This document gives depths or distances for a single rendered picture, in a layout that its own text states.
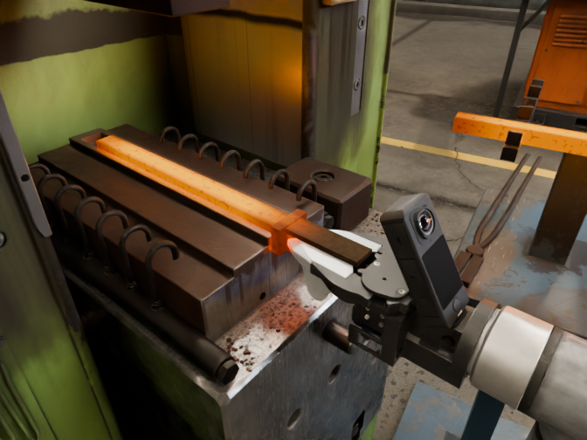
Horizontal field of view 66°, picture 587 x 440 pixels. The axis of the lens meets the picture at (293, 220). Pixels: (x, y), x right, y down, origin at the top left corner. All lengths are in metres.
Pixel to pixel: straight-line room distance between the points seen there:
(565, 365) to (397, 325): 0.13
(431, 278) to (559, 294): 0.51
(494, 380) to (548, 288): 0.49
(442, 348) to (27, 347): 0.42
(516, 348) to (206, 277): 0.29
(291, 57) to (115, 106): 0.35
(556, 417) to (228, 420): 0.28
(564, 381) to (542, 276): 0.52
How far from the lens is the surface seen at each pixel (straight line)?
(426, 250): 0.39
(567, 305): 0.87
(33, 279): 0.52
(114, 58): 0.89
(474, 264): 0.87
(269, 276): 0.52
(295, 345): 0.51
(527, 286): 0.88
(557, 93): 3.92
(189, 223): 0.54
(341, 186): 0.63
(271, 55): 0.75
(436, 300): 0.40
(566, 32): 3.82
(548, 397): 0.41
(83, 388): 0.64
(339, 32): 0.75
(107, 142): 0.74
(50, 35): 0.83
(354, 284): 0.43
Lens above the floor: 1.29
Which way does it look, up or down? 34 degrees down
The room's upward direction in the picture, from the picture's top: straight up
